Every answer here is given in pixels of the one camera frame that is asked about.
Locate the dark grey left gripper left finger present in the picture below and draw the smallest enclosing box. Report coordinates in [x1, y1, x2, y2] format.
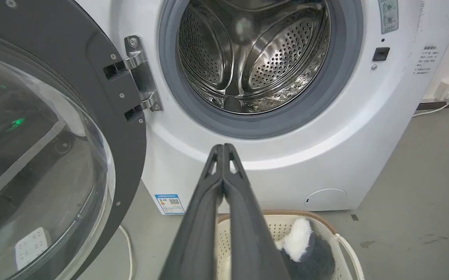
[159, 144, 224, 280]

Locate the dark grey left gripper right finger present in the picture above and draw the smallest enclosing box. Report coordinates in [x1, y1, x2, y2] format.
[223, 143, 292, 280]

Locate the white front-load washing machine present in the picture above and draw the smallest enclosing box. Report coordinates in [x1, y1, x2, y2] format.
[75, 0, 449, 215]

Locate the washer door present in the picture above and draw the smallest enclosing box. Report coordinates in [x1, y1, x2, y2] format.
[0, 0, 147, 280]

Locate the white perforated laundry basket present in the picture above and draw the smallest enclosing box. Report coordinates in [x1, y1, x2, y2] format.
[214, 210, 365, 280]

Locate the black and white plush toy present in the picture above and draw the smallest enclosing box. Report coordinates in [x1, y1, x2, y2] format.
[275, 217, 336, 280]

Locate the white power strip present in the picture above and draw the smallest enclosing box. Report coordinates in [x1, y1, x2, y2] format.
[14, 227, 52, 271]

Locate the white floor cable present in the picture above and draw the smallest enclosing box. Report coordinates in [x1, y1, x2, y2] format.
[119, 225, 134, 280]

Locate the white power cable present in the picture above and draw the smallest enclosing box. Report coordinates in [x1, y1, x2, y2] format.
[412, 101, 449, 118]

